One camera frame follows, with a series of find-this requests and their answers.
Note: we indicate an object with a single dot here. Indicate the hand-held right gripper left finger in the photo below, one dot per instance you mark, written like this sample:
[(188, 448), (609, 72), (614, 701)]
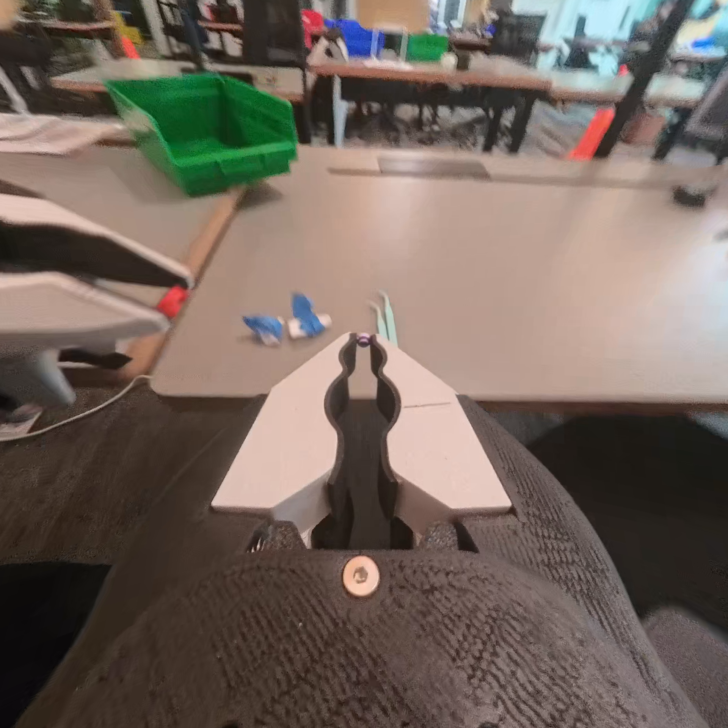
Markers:
[(284, 449)]

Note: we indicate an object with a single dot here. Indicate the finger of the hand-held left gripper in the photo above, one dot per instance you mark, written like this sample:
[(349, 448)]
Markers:
[(68, 219), (68, 313)]

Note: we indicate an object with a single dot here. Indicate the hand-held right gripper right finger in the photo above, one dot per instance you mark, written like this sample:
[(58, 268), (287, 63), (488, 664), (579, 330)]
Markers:
[(449, 455)]

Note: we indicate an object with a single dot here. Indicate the red lego piece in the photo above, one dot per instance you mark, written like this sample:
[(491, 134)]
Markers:
[(172, 301)]

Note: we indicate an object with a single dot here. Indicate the stack of white paper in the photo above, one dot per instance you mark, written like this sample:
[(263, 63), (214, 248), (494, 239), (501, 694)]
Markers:
[(51, 133)]

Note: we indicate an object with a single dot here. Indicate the printed paper card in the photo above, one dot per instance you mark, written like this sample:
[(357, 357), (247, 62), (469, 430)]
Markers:
[(20, 422)]

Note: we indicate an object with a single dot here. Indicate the mint green tweezers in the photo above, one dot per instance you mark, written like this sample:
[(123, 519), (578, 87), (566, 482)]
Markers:
[(388, 321)]

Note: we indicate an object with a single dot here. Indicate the green plastic bin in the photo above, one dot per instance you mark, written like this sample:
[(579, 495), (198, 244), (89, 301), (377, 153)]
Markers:
[(227, 148)]

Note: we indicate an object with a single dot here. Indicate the blue storage bins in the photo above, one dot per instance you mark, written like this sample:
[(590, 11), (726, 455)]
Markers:
[(355, 37)]

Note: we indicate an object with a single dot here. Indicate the orange traffic cone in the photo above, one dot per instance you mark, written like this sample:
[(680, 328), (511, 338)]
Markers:
[(592, 133)]

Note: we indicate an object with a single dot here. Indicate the small black object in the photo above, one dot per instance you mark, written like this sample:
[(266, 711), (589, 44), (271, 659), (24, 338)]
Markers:
[(693, 195)]

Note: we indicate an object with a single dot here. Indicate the wooden top background table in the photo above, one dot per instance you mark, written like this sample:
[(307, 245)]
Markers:
[(432, 77)]

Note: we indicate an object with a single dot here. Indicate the cardboard box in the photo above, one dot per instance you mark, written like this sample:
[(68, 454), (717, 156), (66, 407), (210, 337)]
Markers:
[(392, 16)]

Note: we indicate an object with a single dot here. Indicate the small green background bin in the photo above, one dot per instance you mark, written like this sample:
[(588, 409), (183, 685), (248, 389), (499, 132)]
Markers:
[(427, 48)]

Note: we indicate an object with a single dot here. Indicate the grey office chair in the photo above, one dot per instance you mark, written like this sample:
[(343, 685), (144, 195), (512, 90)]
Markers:
[(705, 119)]

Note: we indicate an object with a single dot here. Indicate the black mesh office chair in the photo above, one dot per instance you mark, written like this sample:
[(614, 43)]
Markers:
[(517, 37)]

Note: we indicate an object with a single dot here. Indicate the black pillar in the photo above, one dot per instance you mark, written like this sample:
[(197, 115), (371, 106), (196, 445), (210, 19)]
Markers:
[(648, 68)]

